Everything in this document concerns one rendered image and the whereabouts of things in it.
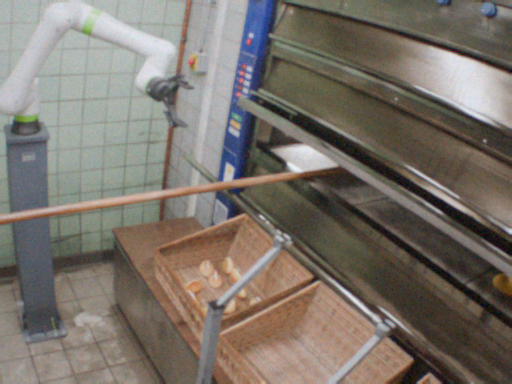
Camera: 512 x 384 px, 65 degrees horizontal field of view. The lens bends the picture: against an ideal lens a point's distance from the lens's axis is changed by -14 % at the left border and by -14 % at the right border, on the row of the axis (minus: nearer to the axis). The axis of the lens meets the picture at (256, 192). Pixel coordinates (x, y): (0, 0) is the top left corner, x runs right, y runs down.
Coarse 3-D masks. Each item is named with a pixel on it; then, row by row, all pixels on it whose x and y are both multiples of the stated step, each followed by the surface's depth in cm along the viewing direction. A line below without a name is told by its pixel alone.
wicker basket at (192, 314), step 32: (224, 224) 224; (256, 224) 221; (160, 256) 205; (192, 256) 222; (224, 256) 234; (256, 256) 218; (288, 256) 202; (224, 288) 215; (256, 288) 215; (288, 288) 184; (192, 320) 184; (224, 320) 172
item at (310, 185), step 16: (272, 160) 211; (320, 192) 187; (336, 208) 180; (352, 208) 178; (352, 224) 174; (368, 224) 168; (384, 240) 161; (400, 240) 160; (400, 256) 156; (416, 256) 152; (432, 272) 144; (448, 272) 145; (448, 288) 139; (464, 288) 137; (464, 304) 134; (480, 304) 130; (496, 320) 124
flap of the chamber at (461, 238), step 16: (256, 112) 191; (288, 128) 176; (304, 128) 186; (336, 144) 177; (336, 160) 157; (368, 160) 169; (368, 176) 146; (384, 192) 140; (416, 192) 147; (416, 208) 131; (464, 224) 130; (464, 240) 117; (496, 240) 126; (480, 256) 113
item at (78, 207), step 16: (272, 176) 185; (288, 176) 189; (304, 176) 195; (160, 192) 156; (176, 192) 160; (192, 192) 164; (48, 208) 133; (64, 208) 136; (80, 208) 139; (96, 208) 143
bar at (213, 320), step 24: (288, 240) 149; (264, 264) 150; (312, 264) 139; (240, 288) 149; (336, 288) 130; (216, 312) 146; (360, 312) 123; (216, 336) 152; (384, 336) 116; (360, 360) 116
